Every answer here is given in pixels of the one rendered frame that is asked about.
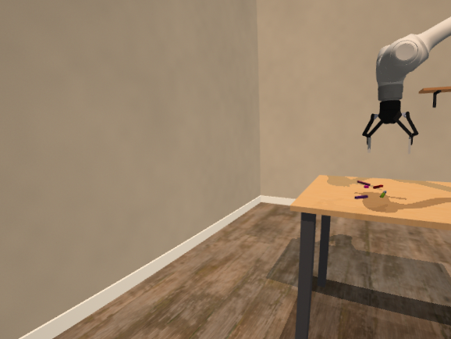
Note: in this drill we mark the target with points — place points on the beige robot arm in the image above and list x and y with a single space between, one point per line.
404 56

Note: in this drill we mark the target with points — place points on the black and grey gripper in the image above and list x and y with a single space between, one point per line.
390 113

